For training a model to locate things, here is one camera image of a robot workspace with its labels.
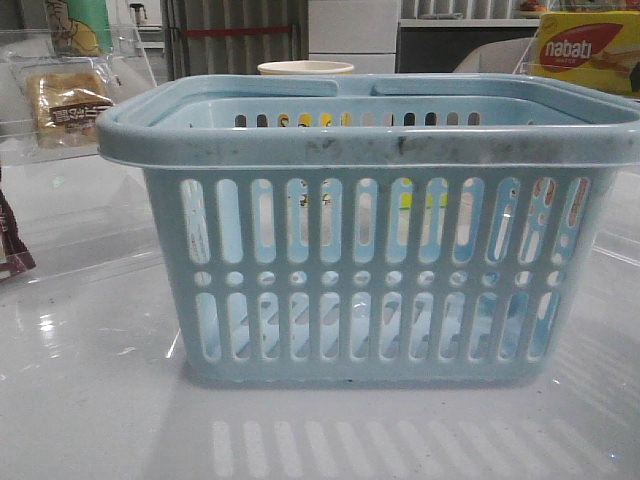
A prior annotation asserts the white refrigerator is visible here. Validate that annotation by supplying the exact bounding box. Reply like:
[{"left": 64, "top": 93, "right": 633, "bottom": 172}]
[{"left": 308, "top": 0, "right": 401, "bottom": 74}]

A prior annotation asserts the bagged bread slice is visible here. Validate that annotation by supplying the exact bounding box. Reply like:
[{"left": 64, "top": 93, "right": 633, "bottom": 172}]
[{"left": 1, "top": 54, "right": 116, "bottom": 166}]

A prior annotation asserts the clear acrylic left shelf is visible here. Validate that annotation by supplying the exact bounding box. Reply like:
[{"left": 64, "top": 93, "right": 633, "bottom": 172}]
[{"left": 1, "top": 25, "right": 155, "bottom": 285}]

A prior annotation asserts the grey armchair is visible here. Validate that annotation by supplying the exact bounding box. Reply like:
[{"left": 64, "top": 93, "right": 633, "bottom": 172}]
[{"left": 453, "top": 37, "right": 534, "bottom": 74}]

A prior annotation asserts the green cartoon bottle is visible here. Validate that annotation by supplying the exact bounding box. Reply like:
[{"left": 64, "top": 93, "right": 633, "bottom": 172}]
[{"left": 44, "top": 0, "right": 113, "bottom": 57}]

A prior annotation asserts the light blue plastic basket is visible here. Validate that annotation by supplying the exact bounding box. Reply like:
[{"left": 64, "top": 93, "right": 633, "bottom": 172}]
[{"left": 97, "top": 74, "right": 639, "bottom": 382}]

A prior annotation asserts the yellow popcorn cup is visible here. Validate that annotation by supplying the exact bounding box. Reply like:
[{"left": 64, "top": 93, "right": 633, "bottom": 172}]
[{"left": 257, "top": 60, "right": 354, "bottom": 75}]

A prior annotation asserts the yellow nabati wafer box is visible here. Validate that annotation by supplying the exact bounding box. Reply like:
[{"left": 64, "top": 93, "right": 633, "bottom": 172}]
[{"left": 530, "top": 11, "right": 640, "bottom": 96}]

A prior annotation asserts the fruit plate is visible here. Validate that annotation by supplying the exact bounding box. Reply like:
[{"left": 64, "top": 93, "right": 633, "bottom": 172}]
[{"left": 518, "top": 0, "right": 547, "bottom": 15}]

